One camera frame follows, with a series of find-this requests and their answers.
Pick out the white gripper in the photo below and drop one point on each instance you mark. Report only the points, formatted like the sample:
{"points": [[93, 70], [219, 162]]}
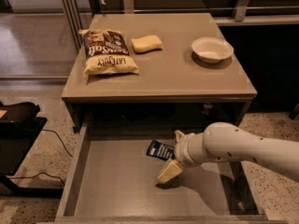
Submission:
{"points": [[181, 152]]}

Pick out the dark blue rxbar wrapper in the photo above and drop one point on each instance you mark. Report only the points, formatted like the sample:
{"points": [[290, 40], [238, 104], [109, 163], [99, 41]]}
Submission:
{"points": [[160, 151]]}

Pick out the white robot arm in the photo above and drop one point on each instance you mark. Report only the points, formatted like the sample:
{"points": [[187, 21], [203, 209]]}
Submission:
{"points": [[224, 142]]}

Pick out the open grey top drawer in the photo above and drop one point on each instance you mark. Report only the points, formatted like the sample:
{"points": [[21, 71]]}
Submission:
{"points": [[111, 180]]}

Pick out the grey cabinet with counter top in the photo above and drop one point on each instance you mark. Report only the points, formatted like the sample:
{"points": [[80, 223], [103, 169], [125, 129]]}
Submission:
{"points": [[171, 75]]}

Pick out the white bowl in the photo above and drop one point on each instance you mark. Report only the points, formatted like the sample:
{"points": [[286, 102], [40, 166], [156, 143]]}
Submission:
{"points": [[212, 49]]}

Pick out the yellow sponge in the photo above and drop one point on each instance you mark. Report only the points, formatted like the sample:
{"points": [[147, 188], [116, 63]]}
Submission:
{"points": [[146, 43]]}

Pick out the Late July chips bag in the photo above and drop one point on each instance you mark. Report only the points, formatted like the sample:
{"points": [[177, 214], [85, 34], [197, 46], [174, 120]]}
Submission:
{"points": [[106, 53]]}

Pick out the black equipment on stand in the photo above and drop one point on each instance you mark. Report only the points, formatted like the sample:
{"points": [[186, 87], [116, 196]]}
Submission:
{"points": [[19, 128]]}

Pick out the metal railing frame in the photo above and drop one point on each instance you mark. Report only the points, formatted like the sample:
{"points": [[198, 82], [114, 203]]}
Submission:
{"points": [[226, 12]]}

